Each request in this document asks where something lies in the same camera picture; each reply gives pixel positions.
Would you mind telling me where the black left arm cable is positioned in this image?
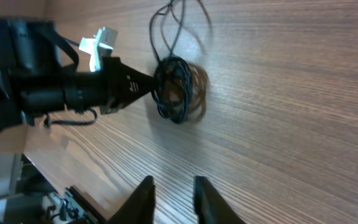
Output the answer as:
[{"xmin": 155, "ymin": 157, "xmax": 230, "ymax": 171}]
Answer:
[{"xmin": 44, "ymin": 108, "xmax": 98, "ymax": 129}]

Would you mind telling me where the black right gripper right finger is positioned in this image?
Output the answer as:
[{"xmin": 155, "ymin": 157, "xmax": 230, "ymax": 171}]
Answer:
[{"xmin": 193, "ymin": 176, "xmax": 245, "ymax": 224}]

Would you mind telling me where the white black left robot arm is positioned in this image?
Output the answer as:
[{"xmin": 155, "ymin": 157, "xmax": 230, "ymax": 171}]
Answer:
[{"xmin": 0, "ymin": 17, "xmax": 155, "ymax": 132}]

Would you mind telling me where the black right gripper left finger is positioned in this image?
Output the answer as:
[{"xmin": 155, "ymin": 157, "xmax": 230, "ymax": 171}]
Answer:
[{"xmin": 106, "ymin": 175, "xmax": 156, "ymax": 224}]

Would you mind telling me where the black thin cable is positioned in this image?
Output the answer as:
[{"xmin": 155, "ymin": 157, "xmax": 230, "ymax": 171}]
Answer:
[{"xmin": 148, "ymin": 0, "xmax": 213, "ymax": 124}]

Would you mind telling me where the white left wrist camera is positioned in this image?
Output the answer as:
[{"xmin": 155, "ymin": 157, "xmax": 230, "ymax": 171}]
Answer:
[{"xmin": 79, "ymin": 27, "xmax": 118, "ymax": 72}]

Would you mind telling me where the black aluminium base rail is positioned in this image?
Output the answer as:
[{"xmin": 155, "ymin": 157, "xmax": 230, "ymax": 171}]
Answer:
[{"xmin": 21, "ymin": 156, "xmax": 106, "ymax": 224}]

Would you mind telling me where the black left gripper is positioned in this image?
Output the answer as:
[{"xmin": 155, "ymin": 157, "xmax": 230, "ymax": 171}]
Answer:
[{"xmin": 62, "ymin": 57, "xmax": 155, "ymax": 114}]

